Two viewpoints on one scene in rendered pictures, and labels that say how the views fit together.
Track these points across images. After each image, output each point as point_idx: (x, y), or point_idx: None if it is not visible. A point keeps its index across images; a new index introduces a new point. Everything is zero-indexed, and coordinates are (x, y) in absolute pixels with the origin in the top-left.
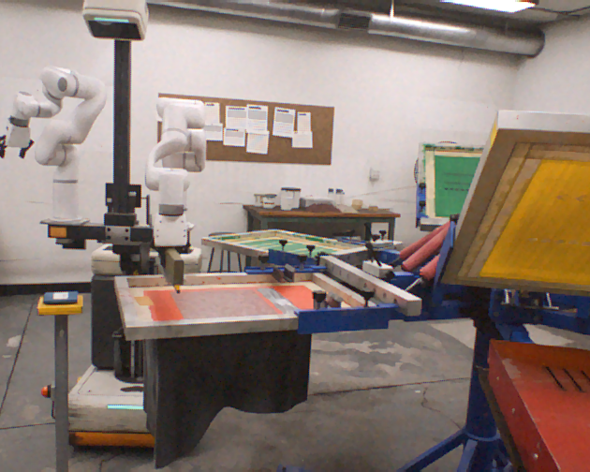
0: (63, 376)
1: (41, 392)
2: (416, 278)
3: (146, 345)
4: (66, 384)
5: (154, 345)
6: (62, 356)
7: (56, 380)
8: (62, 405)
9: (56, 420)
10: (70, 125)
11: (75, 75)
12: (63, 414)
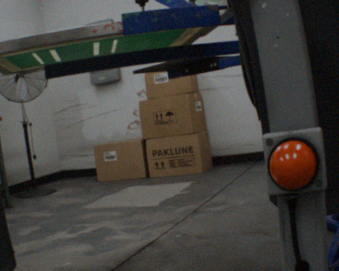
0: (313, 91)
1: (301, 166)
2: None
3: None
4: (317, 121)
5: None
6: (299, 11)
7: (313, 104)
8: (324, 202)
9: (325, 264)
10: None
11: None
12: (326, 236)
